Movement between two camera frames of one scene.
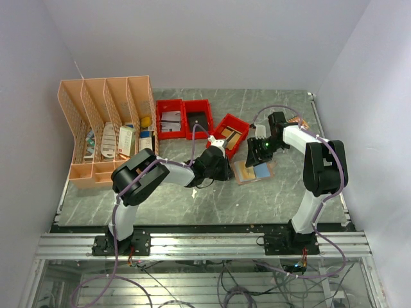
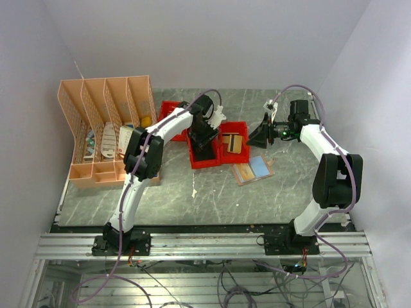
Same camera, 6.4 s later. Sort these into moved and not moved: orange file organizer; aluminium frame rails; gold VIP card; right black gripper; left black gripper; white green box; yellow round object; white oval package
Moved: left black gripper; right black gripper
Not moved: aluminium frame rails; gold VIP card; white green box; white oval package; orange file organizer; yellow round object
